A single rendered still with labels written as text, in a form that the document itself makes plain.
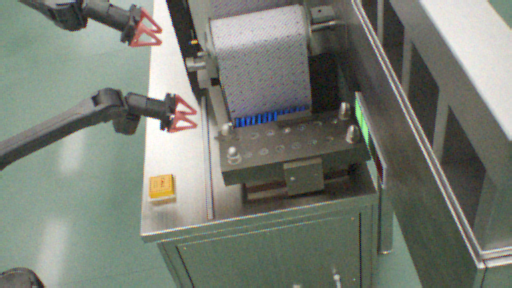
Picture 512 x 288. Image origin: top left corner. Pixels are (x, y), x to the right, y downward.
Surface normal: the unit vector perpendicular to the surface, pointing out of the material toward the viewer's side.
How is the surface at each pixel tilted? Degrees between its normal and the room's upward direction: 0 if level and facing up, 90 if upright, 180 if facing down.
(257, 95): 90
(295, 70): 90
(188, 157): 0
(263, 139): 0
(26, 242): 0
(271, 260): 90
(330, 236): 90
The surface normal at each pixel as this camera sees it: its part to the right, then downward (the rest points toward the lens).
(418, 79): 0.11, 0.69
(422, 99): -0.14, -0.70
